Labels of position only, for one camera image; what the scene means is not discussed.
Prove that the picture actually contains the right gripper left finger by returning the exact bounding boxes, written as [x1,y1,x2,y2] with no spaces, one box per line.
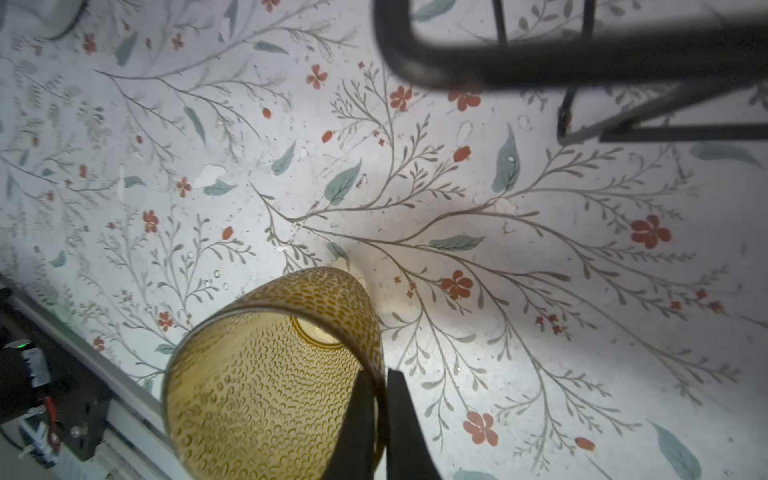
[322,370,376,480]

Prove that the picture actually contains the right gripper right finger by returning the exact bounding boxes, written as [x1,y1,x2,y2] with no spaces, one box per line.
[386,369,441,480]

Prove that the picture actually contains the amber glass cup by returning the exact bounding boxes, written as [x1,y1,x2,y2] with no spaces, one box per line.
[161,267,386,479]

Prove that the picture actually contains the black wire dish rack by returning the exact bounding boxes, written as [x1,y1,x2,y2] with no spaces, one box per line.
[372,1,767,146]

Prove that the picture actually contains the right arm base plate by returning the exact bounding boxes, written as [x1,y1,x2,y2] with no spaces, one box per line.
[1,288,111,468]

